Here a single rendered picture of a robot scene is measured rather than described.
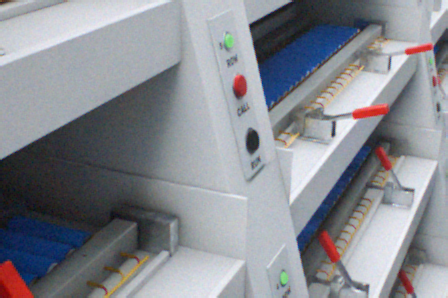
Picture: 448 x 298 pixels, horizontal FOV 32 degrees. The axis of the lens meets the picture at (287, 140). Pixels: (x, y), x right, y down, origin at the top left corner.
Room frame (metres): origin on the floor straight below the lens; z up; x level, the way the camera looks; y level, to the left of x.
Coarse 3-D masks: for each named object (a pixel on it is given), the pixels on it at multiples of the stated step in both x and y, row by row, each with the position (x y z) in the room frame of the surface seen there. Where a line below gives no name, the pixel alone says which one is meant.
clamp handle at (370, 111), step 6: (324, 108) 0.75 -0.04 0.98; (360, 108) 0.74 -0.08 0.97; (366, 108) 0.73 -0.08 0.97; (372, 108) 0.73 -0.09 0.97; (378, 108) 0.72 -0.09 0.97; (384, 108) 0.72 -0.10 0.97; (318, 114) 0.75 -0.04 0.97; (336, 114) 0.75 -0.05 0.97; (342, 114) 0.74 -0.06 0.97; (348, 114) 0.74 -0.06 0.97; (354, 114) 0.73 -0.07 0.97; (360, 114) 0.73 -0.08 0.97; (366, 114) 0.73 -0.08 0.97; (372, 114) 0.72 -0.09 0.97; (378, 114) 0.72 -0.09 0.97; (324, 120) 0.75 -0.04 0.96; (330, 120) 0.74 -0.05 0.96; (336, 120) 0.74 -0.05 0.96
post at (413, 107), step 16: (352, 0) 1.19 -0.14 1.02; (368, 0) 1.18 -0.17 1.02; (384, 0) 1.17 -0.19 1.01; (400, 0) 1.16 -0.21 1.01; (416, 0) 1.18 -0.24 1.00; (416, 80) 1.16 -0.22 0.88; (400, 96) 1.17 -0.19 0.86; (416, 96) 1.16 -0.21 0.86; (400, 112) 1.17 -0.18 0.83; (416, 112) 1.16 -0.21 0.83; (432, 112) 1.17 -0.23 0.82; (432, 128) 1.16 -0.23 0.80; (432, 192) 1.16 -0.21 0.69; (432, 208) 1.16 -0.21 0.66; (432, 224) 1.17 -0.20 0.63
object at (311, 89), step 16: (368, 32) 1.11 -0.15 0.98; (352, 48) 1.02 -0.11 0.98; (368, 48) 1.08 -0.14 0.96; (336, 64) 0.94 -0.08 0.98; (352, 64) 0.98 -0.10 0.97; (320, 80) 0.87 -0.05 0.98; (288, 96) 0.81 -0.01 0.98; (304, 96) 0.81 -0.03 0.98; (320, 96) 0.85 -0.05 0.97; (272, 112) 0.76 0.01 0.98; (288, 112) 0.76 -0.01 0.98; (272, 128) 0.72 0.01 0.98; (288, 144) 0.71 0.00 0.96
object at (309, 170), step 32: (320, 0) 1.21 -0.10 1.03; (256, 32) 1.04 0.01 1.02; (384, 32) 1.16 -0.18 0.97; (416, 32) 1.15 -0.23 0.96; (416, 64) 1.16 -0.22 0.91; (352, 96) 0.89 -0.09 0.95; (384, 96) 0.94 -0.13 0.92; (352, 128) 0.79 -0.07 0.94; (288, 160) 0.60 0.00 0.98; (320, 160) 0.70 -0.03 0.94; (288, 192) 0.60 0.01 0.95; (320, 192) 0.69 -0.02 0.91
